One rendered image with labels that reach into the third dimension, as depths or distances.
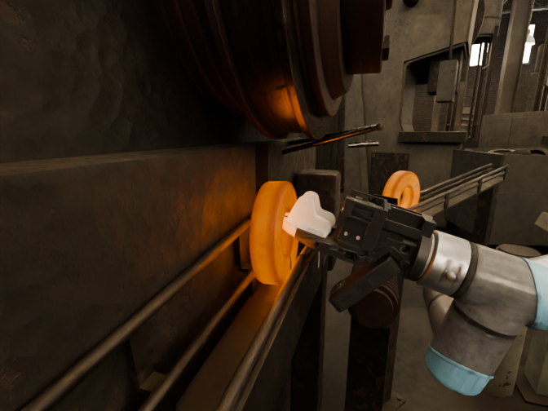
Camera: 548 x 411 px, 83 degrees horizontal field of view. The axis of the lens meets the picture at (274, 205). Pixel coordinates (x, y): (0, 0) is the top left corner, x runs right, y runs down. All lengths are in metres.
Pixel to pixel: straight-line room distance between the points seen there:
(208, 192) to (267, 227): 0.08
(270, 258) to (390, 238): 0.16
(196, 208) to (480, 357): 0.39
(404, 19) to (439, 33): 0.32
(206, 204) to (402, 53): 2.96
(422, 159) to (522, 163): 0.83
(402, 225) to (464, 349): 0.17
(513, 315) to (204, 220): 0.37
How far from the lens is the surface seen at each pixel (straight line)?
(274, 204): 0.40
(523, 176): 2.64
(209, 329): 0.36
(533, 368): 1.54
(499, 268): 0.45
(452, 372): 0.50
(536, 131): 4.47
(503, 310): 0.46
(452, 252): 0.43
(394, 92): 3.19
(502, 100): 9.41
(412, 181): 0.97
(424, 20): 3.26
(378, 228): 0.40
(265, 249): 0.39
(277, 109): 0.40
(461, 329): 0.48
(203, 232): 0.37
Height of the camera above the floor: 0.89
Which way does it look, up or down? 14 degrees down
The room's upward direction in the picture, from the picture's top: straight up
